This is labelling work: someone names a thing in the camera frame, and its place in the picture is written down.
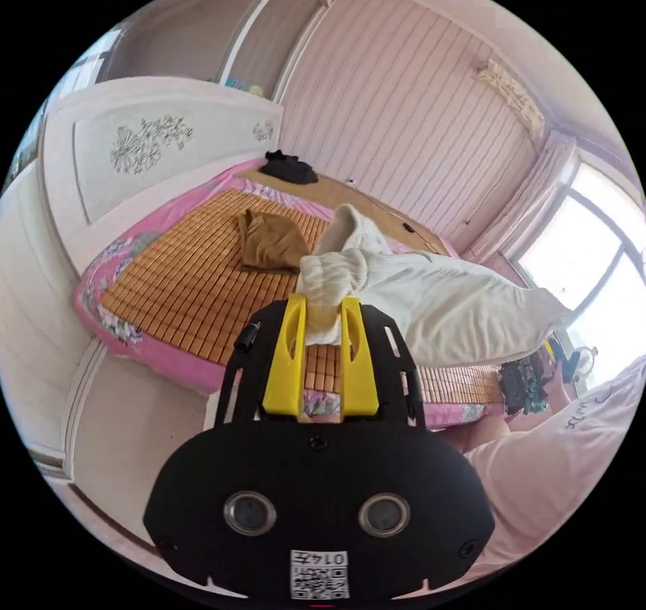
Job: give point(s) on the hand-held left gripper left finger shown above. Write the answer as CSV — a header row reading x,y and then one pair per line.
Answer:
x,y
282,367

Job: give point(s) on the white long pants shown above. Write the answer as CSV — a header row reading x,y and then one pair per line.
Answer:
x,y
454,307

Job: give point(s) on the pink curtain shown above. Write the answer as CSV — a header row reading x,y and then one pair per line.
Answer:
x,y
530,201

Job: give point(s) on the window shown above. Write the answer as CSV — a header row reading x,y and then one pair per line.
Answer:
x,y
590,266

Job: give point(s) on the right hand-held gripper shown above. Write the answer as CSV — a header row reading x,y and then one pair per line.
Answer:
x,y
569,366

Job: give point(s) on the bed with woven mat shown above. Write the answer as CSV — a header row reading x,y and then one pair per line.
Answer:
x,y
192,287

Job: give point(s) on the person's right hand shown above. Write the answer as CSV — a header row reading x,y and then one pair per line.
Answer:
x,y
559,390

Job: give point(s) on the black garment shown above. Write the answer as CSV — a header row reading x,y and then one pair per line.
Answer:
x,y
290,169

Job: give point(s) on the person's body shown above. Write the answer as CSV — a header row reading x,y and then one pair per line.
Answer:
x,y
555,478

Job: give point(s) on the brown garment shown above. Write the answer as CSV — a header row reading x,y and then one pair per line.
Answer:
x,y
270,246

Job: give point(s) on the small fan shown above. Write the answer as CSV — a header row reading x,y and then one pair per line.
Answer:
x,y
588,360

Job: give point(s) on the air conditioner with lace cover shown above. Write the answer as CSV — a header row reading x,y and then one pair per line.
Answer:
x,y
510,92

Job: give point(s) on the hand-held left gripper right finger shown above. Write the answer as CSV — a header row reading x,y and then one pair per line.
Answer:
x,y
359,377

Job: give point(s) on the pile of clothes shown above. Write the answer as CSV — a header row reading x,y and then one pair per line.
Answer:
x,y
522,385

